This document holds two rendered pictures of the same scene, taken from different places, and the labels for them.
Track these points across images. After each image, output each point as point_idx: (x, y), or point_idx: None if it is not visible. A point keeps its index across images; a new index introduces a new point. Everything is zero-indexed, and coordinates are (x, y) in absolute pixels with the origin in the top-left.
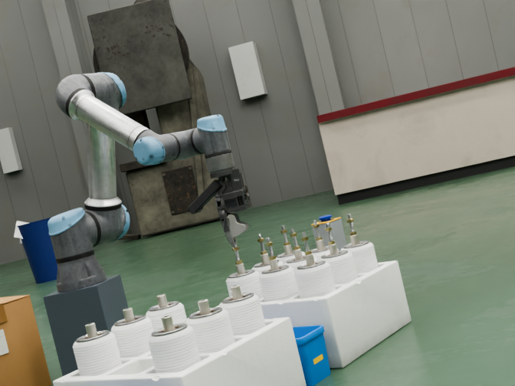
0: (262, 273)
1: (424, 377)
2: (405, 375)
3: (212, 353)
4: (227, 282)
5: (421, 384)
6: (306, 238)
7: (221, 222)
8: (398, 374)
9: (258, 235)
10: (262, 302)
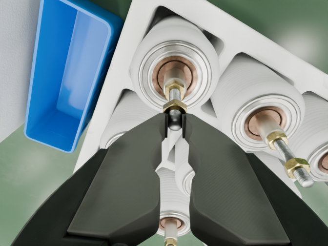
0: (115, 134)
1: (55, 177)
2: (63, 169)
3: None
4: (144, 39)
5: (44, 175)
6: None
7: (51, 201)
8: (68, 165)
9: (303, 179)
10: (108, 100)
